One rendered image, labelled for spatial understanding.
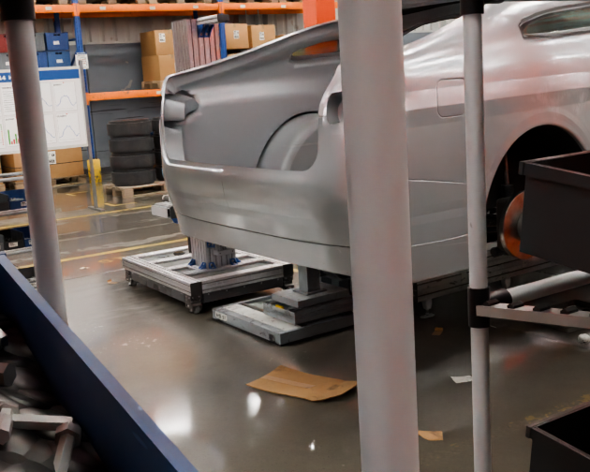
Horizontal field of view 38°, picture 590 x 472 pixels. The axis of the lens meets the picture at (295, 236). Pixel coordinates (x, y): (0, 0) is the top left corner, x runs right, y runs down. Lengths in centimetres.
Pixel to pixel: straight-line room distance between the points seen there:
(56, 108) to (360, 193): 1103
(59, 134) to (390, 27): 1105
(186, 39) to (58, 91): 533
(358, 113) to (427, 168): 306
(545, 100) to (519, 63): 23
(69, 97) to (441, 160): 840
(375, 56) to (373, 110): 2
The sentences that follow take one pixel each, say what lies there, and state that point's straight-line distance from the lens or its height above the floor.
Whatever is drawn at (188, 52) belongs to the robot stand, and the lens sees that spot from 620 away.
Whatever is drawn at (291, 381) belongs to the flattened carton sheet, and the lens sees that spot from 456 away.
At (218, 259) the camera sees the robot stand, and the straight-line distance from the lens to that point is 638.
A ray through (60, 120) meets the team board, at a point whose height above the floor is 121.
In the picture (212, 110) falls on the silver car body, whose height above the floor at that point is 143.
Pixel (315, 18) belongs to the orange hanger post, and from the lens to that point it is 588.
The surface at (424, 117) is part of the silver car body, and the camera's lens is 341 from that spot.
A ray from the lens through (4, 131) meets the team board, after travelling 1120.
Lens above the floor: 160
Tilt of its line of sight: 11 degrees down
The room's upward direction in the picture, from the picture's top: 4 degrees counter-clockwise
